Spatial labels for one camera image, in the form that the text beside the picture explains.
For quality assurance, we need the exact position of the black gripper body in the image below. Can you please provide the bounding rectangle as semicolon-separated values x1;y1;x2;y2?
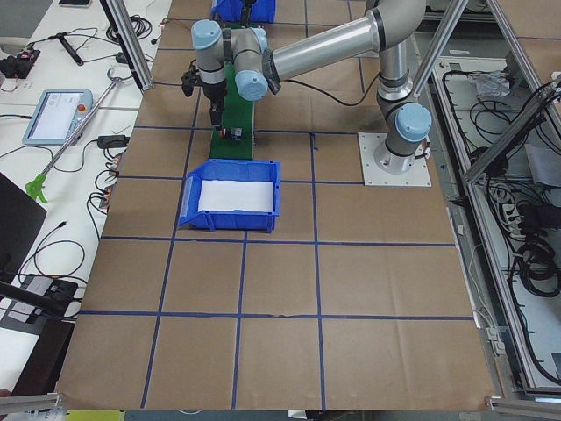
202;82;227;110

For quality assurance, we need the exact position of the red mushroom push button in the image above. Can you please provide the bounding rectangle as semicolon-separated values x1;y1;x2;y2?
220;127;243;141

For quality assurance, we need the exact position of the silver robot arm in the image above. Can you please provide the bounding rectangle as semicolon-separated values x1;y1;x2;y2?
181;1;426;158

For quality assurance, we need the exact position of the green conveyor belt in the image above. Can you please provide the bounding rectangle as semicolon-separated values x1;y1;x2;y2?
208;23;259;161

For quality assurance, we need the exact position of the right blue plastic bin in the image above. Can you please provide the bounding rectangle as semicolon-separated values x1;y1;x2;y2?
209;0;278;24

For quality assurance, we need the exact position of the blue plastic bin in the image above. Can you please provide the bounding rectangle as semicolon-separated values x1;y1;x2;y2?
178;159;281;232
209;0;278;24

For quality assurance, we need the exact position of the white foam pad left bin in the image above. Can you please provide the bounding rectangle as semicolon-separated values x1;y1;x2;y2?
198;180;274;212

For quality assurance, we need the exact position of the left blue plastic bin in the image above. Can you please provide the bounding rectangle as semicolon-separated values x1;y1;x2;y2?
178;159;281;232

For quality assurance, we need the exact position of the black power adapter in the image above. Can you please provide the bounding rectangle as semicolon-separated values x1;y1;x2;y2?
96;134;130;149

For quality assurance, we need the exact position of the teach pendant tablet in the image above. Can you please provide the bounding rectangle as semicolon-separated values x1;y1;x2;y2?
22;89;93;146

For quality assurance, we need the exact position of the silver reacher grabber tool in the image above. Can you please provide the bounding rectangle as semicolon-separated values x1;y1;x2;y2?
25;68;130;203

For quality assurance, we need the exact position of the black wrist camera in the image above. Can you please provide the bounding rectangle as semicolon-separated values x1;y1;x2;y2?
181;65;200;97

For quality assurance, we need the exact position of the aluminium frame post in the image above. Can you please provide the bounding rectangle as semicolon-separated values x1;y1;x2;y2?
100;0;153;92

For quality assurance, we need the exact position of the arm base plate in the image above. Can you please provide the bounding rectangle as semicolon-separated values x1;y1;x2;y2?
358;132;431;188

